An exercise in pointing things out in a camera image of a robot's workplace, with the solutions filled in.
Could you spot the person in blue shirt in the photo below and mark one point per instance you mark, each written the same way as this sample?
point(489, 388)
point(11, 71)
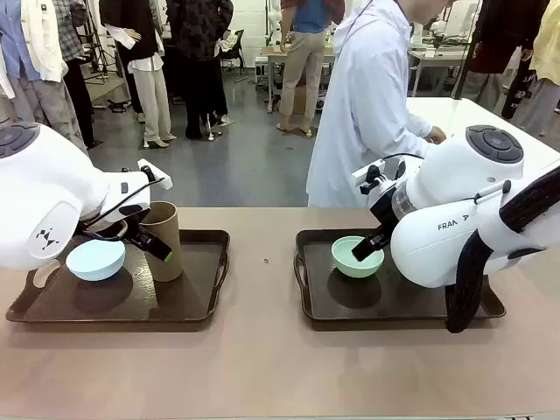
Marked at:
point(302, 65)

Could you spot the person's right hand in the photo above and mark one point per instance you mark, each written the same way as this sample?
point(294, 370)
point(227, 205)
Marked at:
point(437, 133)

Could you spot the person in yellow top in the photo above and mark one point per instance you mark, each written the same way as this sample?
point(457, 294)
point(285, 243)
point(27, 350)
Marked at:
point(547, 52)

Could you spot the person in white jacket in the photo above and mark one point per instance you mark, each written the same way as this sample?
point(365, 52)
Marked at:
point(363, 100)

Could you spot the background workbench with wood top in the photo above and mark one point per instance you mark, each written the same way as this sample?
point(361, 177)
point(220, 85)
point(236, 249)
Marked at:
point(273, 57)

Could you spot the black vertical pole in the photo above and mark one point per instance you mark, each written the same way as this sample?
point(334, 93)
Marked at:
point(466, 52)

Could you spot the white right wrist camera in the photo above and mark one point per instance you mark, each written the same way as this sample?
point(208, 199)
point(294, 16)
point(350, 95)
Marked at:
point(367, 171)

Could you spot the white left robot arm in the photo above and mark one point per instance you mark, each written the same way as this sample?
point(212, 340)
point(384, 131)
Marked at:
point(39, 197)

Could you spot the black office chair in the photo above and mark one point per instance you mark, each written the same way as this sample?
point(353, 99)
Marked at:
point(234, 48)

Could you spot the person in dark patterned top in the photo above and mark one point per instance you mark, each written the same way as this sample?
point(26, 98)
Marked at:
point(201, 65)

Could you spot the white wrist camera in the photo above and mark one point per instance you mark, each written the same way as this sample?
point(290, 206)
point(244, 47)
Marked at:
point(154, 172)
point(367, 171)

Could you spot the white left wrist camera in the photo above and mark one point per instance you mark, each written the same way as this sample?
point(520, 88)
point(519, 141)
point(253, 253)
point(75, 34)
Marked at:
point(154, 172)

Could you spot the mint green bowl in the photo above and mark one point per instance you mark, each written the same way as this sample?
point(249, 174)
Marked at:
point(345, 262)

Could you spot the light blue bowl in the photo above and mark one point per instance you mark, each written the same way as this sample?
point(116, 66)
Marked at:
point(96, 262)

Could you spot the person in dark maroon clothes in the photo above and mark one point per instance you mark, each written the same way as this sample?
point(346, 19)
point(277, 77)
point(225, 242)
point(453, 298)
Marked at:
point(499, 44)

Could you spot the dark brown serving tray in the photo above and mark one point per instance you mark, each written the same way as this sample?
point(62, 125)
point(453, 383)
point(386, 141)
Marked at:
point(394, 302)
point(188, 297)

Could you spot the mannequin in black vest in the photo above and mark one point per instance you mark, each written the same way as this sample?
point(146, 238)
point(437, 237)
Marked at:
point(144, 65)

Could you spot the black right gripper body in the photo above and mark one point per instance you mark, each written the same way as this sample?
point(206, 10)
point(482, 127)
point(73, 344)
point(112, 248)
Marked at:
point(387, 212)

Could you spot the mannequin in white jacket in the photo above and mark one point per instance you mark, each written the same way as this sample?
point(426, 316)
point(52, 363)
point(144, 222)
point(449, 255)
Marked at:
point(30, 52)

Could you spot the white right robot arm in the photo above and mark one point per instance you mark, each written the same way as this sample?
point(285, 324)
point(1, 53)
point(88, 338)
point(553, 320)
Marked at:
point(446, 227)

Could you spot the mannequin in plaid shirt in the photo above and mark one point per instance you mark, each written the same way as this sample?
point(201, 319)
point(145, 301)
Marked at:
point(76, 52)

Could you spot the grey background workbench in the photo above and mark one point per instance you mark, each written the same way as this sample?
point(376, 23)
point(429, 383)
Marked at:
point(433, 57)

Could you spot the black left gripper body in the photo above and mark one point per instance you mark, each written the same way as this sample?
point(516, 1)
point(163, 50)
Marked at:
point(139, 232)

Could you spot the brown tall cup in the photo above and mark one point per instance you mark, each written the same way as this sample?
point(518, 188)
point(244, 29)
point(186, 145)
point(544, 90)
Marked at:
point(168, 219)

